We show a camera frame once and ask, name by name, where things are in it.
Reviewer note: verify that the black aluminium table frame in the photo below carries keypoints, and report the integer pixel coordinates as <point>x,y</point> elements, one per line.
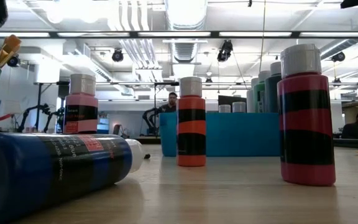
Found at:
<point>356,143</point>

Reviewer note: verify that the small orange paint bottle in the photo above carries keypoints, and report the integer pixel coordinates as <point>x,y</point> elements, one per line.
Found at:
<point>191,124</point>
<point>224,108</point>

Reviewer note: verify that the teal plastic bin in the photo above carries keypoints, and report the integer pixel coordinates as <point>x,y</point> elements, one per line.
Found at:
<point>228,133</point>

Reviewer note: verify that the black background robot arm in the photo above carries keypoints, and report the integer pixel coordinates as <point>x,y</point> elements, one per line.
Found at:
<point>43,109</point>
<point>151,119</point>

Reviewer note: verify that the white table lamp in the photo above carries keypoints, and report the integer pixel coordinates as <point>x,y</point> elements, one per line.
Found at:
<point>12,107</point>

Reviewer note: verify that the large green paint bottle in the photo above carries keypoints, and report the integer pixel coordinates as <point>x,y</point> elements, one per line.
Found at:
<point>259,99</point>

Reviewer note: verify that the silver ventilation duct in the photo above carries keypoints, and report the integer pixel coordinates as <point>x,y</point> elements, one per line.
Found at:
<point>185,15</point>

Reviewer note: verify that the small magenta paint bottle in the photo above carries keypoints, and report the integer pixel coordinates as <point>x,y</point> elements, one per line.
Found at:
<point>306,149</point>

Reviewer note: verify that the black monitor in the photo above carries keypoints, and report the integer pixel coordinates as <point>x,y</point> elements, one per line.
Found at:
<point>232,100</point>

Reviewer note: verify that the black overhead beam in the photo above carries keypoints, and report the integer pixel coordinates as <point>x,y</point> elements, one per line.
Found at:
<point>134,35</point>

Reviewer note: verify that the small blue paint bottle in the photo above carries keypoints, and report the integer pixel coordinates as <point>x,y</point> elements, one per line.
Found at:
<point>26,174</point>

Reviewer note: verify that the black ceiling spotlight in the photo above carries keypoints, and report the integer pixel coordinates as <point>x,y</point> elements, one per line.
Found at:
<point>117,56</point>
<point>13,61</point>
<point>224,54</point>
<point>338,56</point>

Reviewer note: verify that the small pink paint bottle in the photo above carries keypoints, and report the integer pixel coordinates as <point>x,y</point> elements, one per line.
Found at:
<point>81,104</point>

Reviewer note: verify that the black light stand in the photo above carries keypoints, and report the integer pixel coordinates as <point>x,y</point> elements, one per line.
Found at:
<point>39,109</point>

